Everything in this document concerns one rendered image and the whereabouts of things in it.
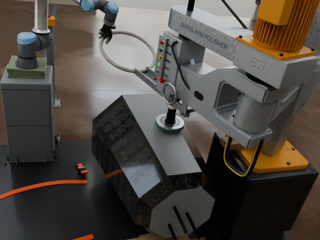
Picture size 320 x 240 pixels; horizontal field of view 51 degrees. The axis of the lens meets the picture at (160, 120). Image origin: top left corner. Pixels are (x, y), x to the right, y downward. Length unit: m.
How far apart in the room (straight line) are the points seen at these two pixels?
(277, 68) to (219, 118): 0.50
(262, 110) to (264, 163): 0.81
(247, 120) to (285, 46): 0.43
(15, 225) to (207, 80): 1.85
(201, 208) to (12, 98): 1.81
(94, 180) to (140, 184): 1.09
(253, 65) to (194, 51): 0.60
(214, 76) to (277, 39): 0.44
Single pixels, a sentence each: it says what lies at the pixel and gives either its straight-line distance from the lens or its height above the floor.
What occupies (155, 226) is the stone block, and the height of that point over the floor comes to 0.49.
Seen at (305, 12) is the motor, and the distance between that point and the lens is 1.64.
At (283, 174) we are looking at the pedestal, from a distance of 2.59.
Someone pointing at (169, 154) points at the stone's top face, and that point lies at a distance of 2.25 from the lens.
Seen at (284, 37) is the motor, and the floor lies 1.80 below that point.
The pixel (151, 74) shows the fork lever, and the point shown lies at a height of 1.11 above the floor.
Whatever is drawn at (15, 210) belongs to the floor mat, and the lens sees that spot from 3.03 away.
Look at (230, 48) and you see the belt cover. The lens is 1.80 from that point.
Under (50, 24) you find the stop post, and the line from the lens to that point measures 3.96.
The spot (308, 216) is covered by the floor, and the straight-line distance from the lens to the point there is 3.53.
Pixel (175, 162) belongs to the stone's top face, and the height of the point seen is 0.84.
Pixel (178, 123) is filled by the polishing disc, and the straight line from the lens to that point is 2.49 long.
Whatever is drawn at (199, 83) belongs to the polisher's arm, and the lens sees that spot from 2.02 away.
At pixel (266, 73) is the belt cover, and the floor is 1.63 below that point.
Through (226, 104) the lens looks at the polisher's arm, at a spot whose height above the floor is 1.29.
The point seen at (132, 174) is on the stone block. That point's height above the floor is 0.69.
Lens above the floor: 2.19
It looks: 31 degrees down
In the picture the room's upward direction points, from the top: 9 degrees clockwise
